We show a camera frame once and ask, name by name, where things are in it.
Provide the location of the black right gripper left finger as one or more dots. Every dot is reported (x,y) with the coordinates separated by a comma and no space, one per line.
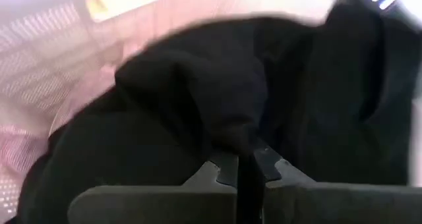
(148,204)

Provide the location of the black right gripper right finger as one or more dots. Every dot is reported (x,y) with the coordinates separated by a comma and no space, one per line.
(329,204)

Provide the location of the black garment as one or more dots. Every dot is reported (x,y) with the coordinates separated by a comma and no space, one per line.
(198,85)

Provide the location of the pink shirt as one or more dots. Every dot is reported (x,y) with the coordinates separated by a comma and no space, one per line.
(204,3)

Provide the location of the white basket with clothes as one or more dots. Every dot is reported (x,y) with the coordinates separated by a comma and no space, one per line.
(29,52)

